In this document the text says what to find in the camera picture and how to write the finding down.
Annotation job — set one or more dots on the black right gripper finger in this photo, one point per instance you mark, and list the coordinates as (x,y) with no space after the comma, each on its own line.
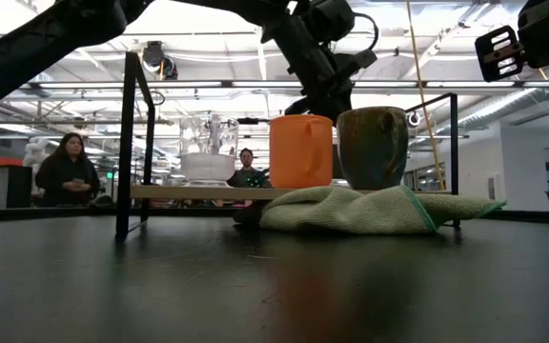
(499,52)

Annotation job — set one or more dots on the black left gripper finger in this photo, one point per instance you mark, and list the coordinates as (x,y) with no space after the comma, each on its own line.
(324,108)

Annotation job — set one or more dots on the orange plastic mug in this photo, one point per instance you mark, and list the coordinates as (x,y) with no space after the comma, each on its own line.
(298,152)

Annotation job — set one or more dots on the teal brown glazed ceramic mug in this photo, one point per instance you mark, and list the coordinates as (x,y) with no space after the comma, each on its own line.
(370,152)

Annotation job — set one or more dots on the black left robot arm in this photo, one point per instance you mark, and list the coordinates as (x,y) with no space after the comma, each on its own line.
(41,43)

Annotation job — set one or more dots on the person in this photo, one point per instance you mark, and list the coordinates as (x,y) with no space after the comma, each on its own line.
(67,176)
(245,174)

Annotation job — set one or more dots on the green microfiber cloth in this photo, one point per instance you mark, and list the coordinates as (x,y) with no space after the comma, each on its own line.
(360,209)

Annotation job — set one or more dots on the black box with red top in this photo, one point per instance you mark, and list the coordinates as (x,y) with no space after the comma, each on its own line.
(0,183)

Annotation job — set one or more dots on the ceiling mounted black camera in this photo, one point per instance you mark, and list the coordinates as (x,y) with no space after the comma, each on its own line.
(157,59)

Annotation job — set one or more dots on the wooden shelf with black frame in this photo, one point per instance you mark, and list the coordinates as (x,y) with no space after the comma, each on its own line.
(124,143)

